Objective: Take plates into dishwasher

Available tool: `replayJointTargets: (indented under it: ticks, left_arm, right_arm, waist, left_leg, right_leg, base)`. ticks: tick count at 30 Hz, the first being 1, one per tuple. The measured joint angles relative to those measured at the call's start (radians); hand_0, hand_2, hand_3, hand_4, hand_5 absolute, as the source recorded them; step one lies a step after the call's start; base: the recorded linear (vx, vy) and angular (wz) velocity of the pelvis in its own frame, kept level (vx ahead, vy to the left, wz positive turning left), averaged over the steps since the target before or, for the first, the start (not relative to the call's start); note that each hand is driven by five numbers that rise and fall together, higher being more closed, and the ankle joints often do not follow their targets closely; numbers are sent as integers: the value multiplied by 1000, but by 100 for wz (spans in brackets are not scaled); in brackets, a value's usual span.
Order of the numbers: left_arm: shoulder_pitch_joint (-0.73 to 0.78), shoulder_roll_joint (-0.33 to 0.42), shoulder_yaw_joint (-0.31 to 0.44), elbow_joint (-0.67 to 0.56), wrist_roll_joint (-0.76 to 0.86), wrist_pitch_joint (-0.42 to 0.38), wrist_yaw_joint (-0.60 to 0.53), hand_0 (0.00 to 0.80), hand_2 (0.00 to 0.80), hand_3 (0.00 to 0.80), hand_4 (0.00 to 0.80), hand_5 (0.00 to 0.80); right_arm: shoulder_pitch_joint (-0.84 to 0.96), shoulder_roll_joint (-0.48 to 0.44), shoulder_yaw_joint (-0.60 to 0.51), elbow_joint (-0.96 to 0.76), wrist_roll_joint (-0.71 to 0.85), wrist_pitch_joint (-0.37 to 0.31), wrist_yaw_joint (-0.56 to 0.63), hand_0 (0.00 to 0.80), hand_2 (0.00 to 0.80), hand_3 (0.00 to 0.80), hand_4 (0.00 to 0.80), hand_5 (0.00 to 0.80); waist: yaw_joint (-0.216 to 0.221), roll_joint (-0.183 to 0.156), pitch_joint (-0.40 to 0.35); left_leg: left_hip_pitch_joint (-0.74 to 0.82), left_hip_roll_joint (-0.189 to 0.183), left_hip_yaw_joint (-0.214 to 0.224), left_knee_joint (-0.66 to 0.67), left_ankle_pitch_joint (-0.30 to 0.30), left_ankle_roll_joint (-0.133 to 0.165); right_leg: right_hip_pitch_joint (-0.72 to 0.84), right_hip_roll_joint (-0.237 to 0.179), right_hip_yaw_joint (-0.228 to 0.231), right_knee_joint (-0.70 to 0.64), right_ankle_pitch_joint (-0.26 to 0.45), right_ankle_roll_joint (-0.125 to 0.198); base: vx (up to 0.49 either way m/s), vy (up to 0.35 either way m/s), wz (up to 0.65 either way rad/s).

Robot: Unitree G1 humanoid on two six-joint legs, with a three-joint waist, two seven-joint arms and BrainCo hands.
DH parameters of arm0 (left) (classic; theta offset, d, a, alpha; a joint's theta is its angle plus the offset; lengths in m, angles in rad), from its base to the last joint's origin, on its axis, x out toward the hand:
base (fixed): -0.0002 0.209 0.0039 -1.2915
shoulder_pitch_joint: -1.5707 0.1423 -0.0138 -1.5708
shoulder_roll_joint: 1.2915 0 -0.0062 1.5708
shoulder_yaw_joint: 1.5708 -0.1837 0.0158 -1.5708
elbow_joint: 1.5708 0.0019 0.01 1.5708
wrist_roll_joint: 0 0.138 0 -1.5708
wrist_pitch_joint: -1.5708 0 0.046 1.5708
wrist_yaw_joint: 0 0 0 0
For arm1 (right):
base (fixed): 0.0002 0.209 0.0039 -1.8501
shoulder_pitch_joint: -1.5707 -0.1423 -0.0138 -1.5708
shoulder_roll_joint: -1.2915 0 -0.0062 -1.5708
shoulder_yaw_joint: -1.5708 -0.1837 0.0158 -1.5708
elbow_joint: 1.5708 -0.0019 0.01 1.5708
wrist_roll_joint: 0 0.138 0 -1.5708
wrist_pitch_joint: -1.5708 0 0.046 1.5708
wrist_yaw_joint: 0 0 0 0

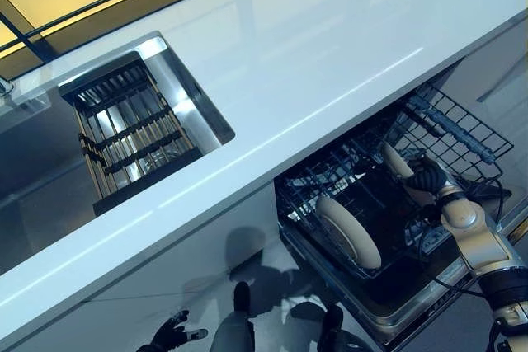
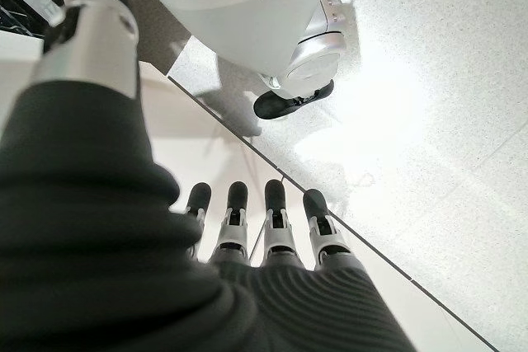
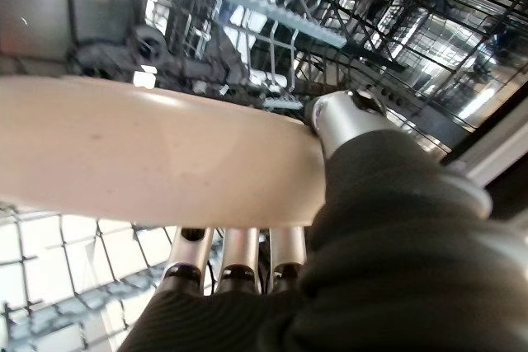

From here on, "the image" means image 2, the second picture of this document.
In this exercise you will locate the black left robot foot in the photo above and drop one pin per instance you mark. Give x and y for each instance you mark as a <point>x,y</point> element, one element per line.
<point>272,104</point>

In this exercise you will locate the white cabinet door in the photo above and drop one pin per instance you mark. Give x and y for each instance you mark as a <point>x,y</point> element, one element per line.
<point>185,129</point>

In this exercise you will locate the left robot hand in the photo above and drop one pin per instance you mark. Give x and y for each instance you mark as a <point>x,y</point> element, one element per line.
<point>103,245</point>

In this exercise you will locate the white left robot leg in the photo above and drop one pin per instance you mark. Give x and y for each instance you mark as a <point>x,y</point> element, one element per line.
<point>247,18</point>

